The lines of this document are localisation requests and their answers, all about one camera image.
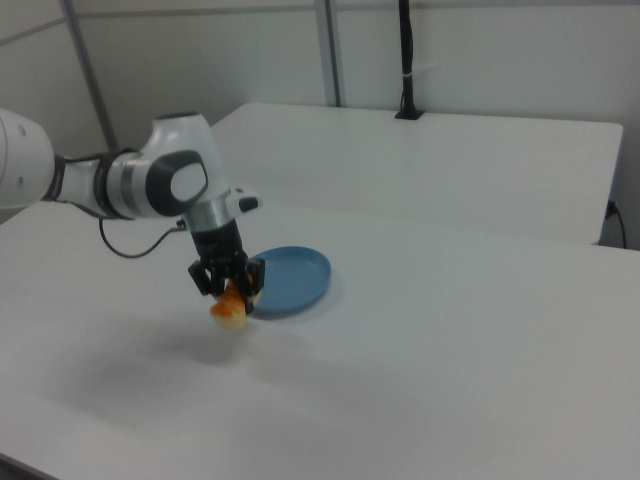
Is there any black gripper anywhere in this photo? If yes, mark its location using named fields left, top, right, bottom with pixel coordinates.
left=187, top=218, right=268, bottom=307

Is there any orange-topped bread piece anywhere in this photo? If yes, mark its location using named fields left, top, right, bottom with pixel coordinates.
left=209, top=282, right=264, bottom=332

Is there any blue plastic plate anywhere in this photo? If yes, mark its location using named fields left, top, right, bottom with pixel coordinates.
left=246, top=244, right=333, bottom=321

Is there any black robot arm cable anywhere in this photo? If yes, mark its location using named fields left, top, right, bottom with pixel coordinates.
left=97, top=216, right=190, bottom=260

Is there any grey partition frame post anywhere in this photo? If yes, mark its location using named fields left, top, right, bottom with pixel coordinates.
left=323, top=0, right=345, bottom=107
left=59, top=0, right=121, bottom=154

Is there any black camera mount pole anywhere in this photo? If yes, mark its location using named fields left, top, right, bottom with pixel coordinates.
left=395, top=0, right=426, bottom=121

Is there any black wall power cable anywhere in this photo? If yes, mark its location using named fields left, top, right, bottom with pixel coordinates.
left=605, top=198, right=628, bottom=247

